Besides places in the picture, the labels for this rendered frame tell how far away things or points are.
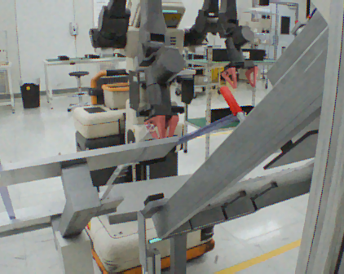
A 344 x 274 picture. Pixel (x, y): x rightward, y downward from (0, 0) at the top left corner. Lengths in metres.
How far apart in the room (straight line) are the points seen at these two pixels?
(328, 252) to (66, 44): 7.19
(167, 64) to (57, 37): 6.67
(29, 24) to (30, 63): 0.80
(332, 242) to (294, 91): 0.17
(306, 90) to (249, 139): 0.13
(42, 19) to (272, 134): 7.03
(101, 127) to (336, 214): 1.43
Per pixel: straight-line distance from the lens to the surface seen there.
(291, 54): 0.46
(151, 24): 0.85
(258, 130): 0.45
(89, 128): 1.64
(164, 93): 0.78
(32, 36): 7.31
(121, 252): 1.58
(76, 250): 0.68
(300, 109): 0.40
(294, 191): 1.15
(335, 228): 0.34
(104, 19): 1.23
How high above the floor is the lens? 1.18
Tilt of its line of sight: 17 degrees down
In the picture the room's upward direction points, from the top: straight up
